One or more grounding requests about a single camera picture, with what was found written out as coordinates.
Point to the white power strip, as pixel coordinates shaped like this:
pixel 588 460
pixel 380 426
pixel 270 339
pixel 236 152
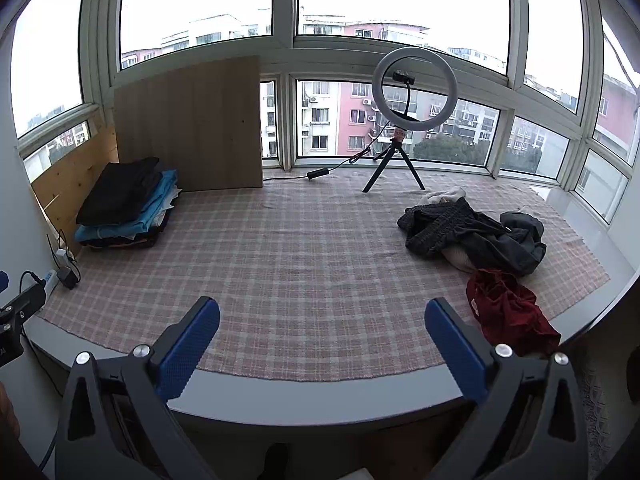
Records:
pixel 50 280

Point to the white window frame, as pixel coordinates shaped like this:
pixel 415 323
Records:
pixel 285 10

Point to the cream white garment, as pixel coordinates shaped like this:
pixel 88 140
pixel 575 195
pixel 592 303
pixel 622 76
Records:
pixel 445 194

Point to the dark grey pants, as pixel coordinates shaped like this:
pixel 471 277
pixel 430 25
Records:
pixel 515 250

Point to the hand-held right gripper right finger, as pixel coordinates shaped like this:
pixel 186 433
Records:
pixel 455 355

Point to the black power adapter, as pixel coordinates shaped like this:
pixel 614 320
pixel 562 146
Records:
pixel 69 277

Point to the stack of folded clothes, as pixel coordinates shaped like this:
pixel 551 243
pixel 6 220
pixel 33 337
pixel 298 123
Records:
pixel 142 220

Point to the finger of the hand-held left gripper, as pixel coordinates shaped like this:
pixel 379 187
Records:
pixel 25 302

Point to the large wooden board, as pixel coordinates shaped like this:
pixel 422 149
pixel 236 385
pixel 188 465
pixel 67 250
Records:
pixel 190 125

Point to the folded dark garment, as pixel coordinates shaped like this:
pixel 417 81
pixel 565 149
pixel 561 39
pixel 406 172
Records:
pixel 125 241

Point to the pink plaid mat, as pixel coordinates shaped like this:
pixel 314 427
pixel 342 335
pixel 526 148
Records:
pixel 300 260

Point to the folded black garment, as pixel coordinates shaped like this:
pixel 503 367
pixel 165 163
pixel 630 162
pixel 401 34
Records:
pixel 120 190

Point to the dark red garment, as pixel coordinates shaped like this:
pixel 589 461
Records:
pixel 510 310

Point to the pine wood side panel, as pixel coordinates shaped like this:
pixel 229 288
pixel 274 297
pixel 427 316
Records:
pixel 75 175

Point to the black elastic-waist shorts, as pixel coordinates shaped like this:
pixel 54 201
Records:
pixel 440 230

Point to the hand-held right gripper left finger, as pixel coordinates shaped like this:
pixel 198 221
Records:
pixel 190 345

